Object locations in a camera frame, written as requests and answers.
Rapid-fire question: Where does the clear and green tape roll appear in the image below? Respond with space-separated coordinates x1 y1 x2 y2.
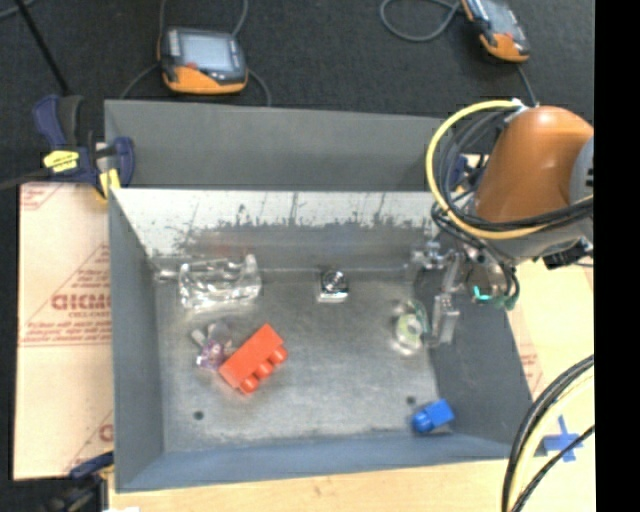
394 299 431 354

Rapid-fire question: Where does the red toy building block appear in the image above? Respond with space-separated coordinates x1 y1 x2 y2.
218 322 289 396

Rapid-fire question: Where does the black cylinder on white bracket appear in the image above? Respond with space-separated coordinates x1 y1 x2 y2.
541 239 594 271

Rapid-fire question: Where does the clear purple plastic piece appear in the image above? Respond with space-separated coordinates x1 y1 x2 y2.
190 322 235 372

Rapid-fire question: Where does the grey metal bin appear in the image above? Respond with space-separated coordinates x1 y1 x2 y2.
103 98 534 494

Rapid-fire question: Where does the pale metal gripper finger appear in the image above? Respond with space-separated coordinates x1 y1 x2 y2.
429 294 461 348
409 241 447 272

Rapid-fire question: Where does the blue toy building block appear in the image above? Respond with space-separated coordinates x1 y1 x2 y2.
410 397 456 435

